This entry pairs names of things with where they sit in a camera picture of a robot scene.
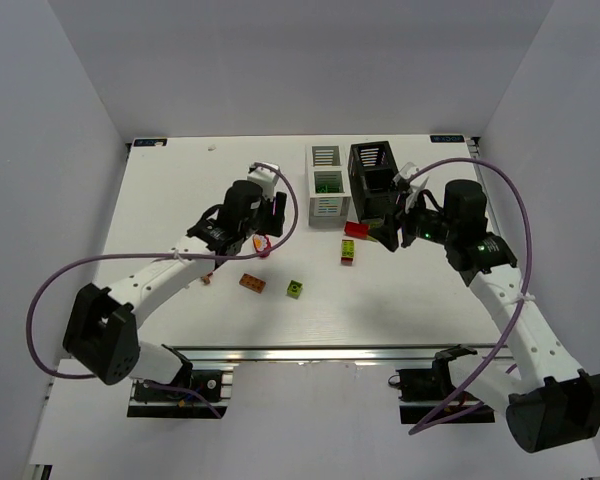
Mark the blue table label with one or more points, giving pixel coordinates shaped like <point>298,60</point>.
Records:
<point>149,142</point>
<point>447,138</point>

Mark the red lego brick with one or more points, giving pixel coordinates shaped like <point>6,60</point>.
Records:
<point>356,230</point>

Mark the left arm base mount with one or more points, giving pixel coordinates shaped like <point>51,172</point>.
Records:
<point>206,397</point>

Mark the left blue table label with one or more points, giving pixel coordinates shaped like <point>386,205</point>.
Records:
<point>149,142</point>

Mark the aluminium table rail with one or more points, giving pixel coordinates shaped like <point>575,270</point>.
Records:
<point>364,353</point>

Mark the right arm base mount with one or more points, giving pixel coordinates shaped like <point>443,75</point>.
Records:
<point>419,392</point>

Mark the right blue table label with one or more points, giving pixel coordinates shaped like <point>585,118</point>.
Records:
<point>447,138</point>

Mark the white slotted container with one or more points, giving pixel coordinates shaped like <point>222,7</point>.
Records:
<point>325,164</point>

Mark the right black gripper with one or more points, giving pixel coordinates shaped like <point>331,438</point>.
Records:
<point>403,226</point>

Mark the red flower lego piece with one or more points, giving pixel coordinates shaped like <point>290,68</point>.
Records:
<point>262,245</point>

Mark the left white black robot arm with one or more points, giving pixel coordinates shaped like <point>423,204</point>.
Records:
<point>102,333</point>

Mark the orange flat lego brick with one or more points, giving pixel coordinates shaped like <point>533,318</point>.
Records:
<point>252,283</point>

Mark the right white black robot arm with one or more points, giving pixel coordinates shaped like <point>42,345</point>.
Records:
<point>551,401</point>

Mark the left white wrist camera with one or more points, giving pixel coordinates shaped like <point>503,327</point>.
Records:
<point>265,175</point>

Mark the black slotted container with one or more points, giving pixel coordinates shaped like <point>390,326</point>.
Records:
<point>371,170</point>

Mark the lime green small lego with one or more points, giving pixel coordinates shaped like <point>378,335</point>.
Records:
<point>294,289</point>

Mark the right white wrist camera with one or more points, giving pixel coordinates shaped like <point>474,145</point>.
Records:
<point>410,182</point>

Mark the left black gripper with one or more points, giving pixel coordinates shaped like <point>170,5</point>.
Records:
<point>278,214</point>

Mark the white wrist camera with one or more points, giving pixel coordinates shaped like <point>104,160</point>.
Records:
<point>265,175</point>
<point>410,182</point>

